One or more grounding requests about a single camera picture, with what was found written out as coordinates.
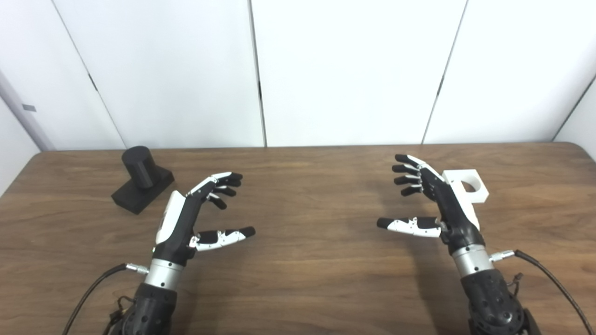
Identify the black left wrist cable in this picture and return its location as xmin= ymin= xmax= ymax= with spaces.
xmin=62 ymin=262 xmax=150 ymax=335

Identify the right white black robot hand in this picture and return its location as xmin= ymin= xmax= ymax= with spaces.
xmin=376 ymin=154 xmax=486 ymax=256

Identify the black peg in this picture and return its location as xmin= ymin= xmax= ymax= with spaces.
xmin=111 ymin=146 xmax=176 ymax=215

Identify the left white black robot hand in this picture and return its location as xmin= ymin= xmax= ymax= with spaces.
xmin=153 ymin=172 xmax=256 ymax=267

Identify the white square piece with hole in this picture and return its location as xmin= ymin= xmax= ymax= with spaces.
xmin=441 ymin=169 xmax=489 ymax=204

